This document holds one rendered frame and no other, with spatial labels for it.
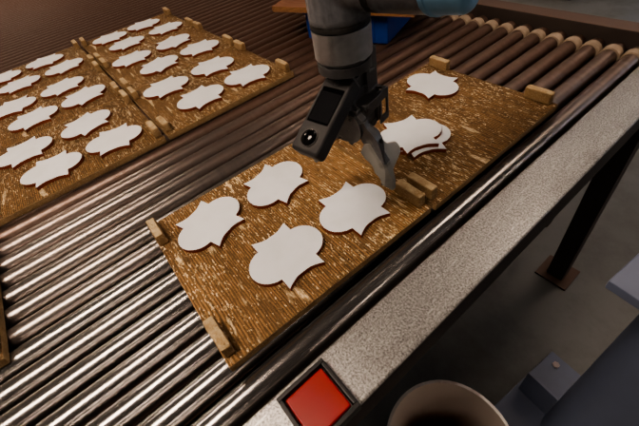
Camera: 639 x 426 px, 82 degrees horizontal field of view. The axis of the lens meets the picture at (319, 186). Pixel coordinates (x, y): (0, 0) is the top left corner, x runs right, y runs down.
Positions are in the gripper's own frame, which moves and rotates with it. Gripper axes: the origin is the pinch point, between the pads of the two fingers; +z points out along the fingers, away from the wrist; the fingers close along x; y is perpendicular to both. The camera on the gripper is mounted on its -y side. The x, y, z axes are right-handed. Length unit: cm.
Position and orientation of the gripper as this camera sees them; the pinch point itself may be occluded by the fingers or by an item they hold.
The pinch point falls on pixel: (350, 178)
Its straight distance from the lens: 60.7
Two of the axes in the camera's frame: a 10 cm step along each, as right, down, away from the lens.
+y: 5.9, -6.2, 5.2
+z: 1.6, 7.1, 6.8
